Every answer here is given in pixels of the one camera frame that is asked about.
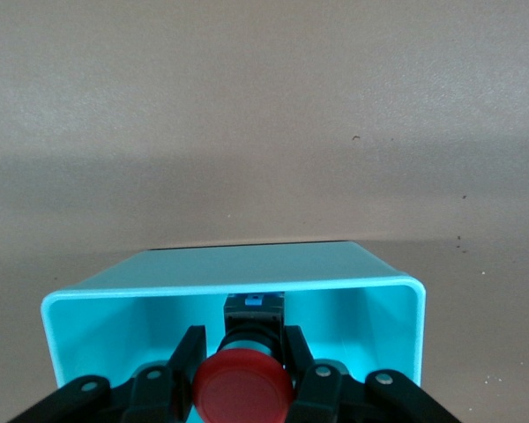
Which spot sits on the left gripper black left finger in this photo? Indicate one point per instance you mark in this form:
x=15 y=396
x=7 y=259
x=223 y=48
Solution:
x=158 y=392

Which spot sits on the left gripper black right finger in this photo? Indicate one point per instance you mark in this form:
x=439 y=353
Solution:
x=326 y=392

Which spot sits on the red push button switch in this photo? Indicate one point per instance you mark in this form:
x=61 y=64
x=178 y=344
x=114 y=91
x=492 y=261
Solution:
x=242 y=388

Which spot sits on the cyan plastic bin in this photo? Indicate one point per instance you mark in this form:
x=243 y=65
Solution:
x=247 y=266

